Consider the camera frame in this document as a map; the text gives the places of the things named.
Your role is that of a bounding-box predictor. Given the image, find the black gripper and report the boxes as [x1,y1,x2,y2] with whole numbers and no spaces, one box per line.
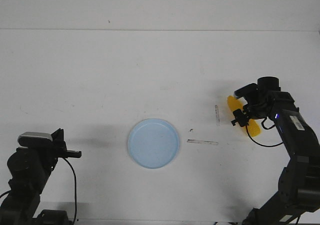
[50,128,82,168]
[231,91,271,127]

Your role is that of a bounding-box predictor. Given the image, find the yellow toy corn cob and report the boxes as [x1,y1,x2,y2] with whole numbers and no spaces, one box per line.
[227,95,261,137]

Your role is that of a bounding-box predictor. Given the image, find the light blue round plate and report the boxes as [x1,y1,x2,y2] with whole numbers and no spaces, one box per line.
[127,118,180,169]

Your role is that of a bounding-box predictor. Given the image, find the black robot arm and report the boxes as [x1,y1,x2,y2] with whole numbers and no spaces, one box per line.
[0,128,82,225]
[231,76,320,225]

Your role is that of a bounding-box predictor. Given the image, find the vertical clear tape strip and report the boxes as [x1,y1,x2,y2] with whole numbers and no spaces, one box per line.
[214,105,220,127]

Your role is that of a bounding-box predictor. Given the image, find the horizontal clear tape strip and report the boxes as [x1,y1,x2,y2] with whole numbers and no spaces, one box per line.
[187,139,219,146]

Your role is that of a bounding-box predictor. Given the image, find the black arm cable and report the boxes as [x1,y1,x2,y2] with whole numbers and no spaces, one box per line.
[62,157,78,225]
[245,117,285,148]

